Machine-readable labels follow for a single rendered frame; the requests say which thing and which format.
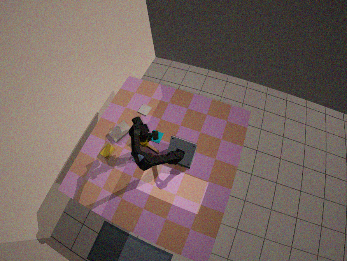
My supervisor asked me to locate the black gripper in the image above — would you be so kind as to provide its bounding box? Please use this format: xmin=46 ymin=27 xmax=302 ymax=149
xmin=139 ymin=131 xmax=158 ymax=142

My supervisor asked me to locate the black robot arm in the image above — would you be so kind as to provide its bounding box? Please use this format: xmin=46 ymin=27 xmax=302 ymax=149
xmin=129 ymin=116 xmax=185 ymax=171

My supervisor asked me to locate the grey square pad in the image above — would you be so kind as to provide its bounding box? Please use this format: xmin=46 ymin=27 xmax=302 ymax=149
xmin=137 ymin=104 xmax=152 ymax=116

